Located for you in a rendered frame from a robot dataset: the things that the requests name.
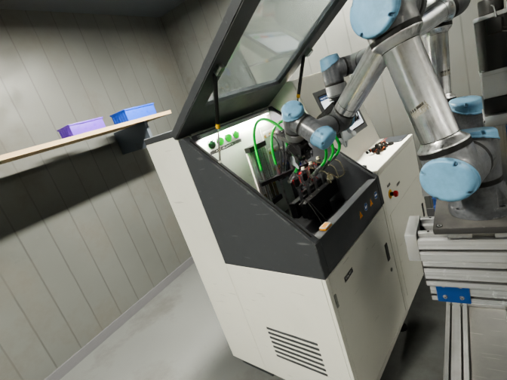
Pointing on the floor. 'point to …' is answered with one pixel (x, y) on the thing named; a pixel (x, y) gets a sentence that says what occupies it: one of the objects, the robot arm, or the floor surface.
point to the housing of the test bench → (203, 246)
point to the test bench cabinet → (299, 323)
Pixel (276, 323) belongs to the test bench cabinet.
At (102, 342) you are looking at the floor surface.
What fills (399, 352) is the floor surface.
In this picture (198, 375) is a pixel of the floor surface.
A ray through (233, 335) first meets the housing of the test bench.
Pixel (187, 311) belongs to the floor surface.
